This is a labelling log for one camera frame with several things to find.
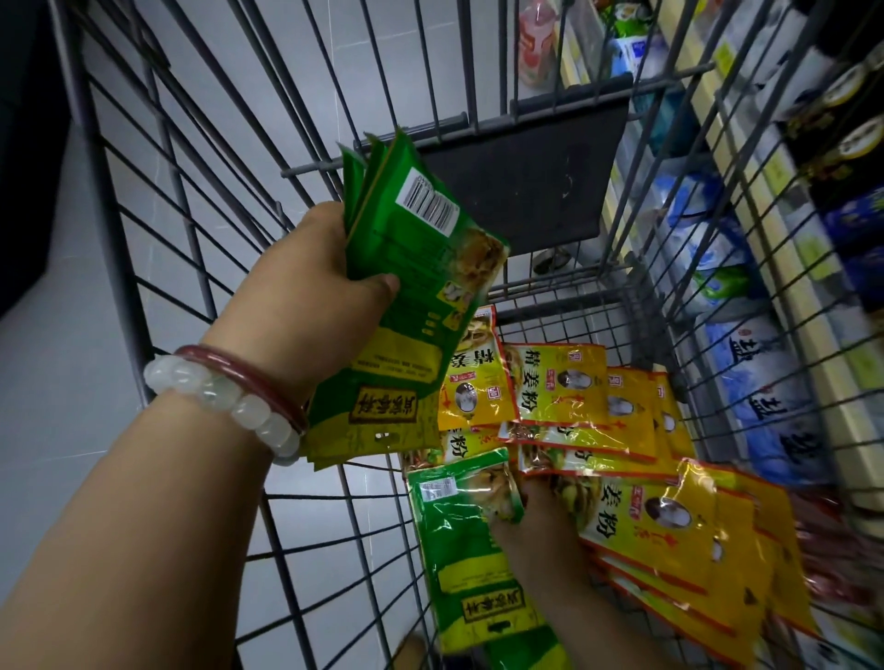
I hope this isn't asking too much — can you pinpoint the person's left hand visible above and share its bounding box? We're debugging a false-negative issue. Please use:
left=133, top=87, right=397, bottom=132
left=200, top=202, right=401, bottom=410

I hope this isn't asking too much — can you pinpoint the person's right hand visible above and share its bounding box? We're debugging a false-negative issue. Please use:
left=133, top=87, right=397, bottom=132
left=489, top=476, right=598, bottom=601

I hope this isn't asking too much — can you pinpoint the green seasoning packet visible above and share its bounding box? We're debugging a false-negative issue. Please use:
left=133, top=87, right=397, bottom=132
left=483, top=624, right=574, bottom=670
left=406, top=449, right=553, bottom=654
left=338, top=141, right=367, bottom=232
left=362, top=134, right=389, bottom=208
left=304, top=130, right=511, bottom=470

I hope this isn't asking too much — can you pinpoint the yellow ginger powder packet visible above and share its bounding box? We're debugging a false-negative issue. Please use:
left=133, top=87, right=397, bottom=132
left=552, top=459, right=719, bottom=596

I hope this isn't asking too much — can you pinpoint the person's right forearm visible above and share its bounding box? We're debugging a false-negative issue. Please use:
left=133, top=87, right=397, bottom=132
left=535, top=580, right=685, bottom=670

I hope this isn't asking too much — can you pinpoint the person's left forearm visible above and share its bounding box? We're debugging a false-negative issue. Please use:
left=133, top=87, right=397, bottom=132
left=0, top=387, right=305, bottom=670

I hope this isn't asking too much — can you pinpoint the dark plastic cart seat flap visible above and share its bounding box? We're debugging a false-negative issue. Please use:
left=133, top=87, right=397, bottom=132
left=418, top=72, right=635, bottom=258

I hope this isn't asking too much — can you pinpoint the pile of yellow packets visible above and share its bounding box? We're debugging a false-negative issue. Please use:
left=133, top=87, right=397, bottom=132
left=401, top=304, right=819, bottom=667

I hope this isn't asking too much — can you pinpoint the pink drink bottle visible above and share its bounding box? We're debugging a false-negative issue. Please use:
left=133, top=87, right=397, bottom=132
left=518, top=0, right=558, bottom=87

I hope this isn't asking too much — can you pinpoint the green and white bag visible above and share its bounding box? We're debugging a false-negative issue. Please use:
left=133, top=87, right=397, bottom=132
left=601, top=0, right=653, bottom=77

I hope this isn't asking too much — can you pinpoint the stack of white-blue salt bags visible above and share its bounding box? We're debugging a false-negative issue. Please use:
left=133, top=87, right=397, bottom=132
left=649, top=169, right=833, bottom=487

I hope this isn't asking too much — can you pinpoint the cream store shelf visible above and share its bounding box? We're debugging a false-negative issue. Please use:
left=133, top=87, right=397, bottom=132
left=559, top=0, right=884, bottom=539

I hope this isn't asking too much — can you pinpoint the row of dark blue packages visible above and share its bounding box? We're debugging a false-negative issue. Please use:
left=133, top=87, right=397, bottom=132
left=822, top=186, right=884, bottom=308

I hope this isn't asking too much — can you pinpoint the row of dark bottles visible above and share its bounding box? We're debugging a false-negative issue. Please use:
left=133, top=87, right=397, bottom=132
left=777, top=38, right=884, bottom=208

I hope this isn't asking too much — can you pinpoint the stack of red packets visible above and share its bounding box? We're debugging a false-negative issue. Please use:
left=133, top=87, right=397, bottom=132
left=791, top=490, right=884, bottom=622

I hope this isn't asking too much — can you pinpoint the red bangle bracelet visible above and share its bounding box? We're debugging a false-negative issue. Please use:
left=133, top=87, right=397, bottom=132
left=174, top=344, right=309, bottom=436

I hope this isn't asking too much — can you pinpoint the white bead bracelet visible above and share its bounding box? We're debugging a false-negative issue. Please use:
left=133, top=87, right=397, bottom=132
left=143, top=353, right=302, bottom=467

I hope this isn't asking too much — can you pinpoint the grey wire shopping cart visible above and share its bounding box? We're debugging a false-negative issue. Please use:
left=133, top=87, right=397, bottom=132
left=48, top=0, right=884, bottom=670

